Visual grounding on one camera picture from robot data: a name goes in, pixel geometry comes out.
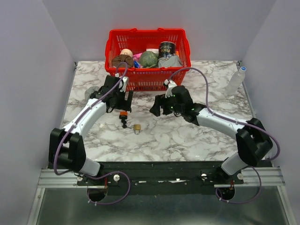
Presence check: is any black can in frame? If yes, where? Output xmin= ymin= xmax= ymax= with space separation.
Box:
xmin=158 ymin=41 xmax=176 ymax=59

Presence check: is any grey wrapped roll on table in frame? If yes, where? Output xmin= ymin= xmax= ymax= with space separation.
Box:
xmin=84 ymin=86 xmax=100 ymax=100

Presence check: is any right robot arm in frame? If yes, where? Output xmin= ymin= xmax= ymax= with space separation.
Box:
xmin=150 ymin=86 xmax=273 ymax=184

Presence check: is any black head key bunch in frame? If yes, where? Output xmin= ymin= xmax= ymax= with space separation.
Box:
xmin=121 ymin=119 xmax=131 ymax=129

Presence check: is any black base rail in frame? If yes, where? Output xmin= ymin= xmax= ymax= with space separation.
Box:
xmin=77 ymin=161 xmax=243 ymax=195

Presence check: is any clear plastic bottle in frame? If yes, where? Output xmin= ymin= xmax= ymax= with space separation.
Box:
xmin=225 ymin=67 xmax=247 ymax=96

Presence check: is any grey wrapped roll in basket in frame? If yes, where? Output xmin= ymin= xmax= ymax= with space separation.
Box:
xmin=158 ymin=55 xmax=182 ymax=68

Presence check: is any purple cable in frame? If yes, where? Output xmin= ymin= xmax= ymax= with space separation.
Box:
xmin=53 ymin=62 xmax=132 ymax=206
xmin=164 ymin=67 xmax=281 ymax=204

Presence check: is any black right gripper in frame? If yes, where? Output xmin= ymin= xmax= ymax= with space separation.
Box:
xmin=150 ymin=92 xmax=184 ymax=116

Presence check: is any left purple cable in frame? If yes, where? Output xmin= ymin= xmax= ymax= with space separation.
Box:
xmin=53 ymin=62 xmax=132 ymax=206

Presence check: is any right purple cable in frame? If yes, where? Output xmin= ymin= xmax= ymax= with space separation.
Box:
xmin=164 ymin=67 xmax=281 ymax=204

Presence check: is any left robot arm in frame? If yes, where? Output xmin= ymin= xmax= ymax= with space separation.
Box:
xmin=48 ymin=75 xmax=133 ymax=185

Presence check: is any beige egg shaped object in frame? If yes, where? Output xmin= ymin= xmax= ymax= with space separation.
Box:
xmin=120 ymin=48 xmax=133 ymax=57

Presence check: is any orange black padlock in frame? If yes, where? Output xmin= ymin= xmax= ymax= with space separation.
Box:
xmin=119 ymin=111 xmax=128 ymax=120

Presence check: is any pink packet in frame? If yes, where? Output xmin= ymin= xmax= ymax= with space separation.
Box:
xmin=133 ymin=53 xmax=142 ymax=68

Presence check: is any brass padlock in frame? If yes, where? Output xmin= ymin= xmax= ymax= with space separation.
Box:
xmin=133 ymin=124 xmax=141 ymax=135

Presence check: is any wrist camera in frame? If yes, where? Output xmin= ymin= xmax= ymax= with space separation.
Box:
xmin=119 ymin=76 xmax=129 ymax=92
xmin=164 ymin=79 xmax=177 ymax=98

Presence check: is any red plastic basket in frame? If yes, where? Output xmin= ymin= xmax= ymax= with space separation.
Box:
xmin=105 ymin=28 xmax=191 ymax=91

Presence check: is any brown wrapped roll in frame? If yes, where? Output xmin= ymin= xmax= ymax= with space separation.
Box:
xmin=112 ymin=54 xmax=134 ymax=68

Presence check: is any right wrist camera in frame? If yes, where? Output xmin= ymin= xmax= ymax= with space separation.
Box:
xmin=164 ymin=79 xmax=177 ymax=98

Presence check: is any green round ball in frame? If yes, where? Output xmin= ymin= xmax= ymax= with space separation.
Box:
xmin=139 ymin=51 xmax=158 ymax=68

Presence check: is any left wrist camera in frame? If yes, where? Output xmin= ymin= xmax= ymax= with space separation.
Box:
xmin=119 ymin=76 xmax=129 ymax=92

